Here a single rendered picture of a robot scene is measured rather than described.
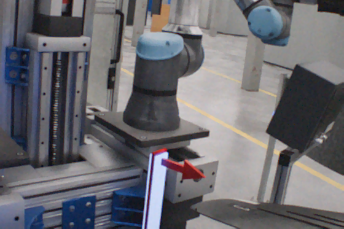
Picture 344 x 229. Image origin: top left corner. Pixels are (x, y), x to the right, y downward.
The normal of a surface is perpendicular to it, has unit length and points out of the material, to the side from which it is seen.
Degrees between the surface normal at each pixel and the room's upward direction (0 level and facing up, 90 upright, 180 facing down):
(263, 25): 90
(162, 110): 72
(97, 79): 90
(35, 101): 90
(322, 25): 90
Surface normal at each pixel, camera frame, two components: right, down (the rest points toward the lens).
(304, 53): -0.88, 0.00
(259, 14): -0.40, 0.17
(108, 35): 0.81, 0.22
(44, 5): -0.76, 0.06
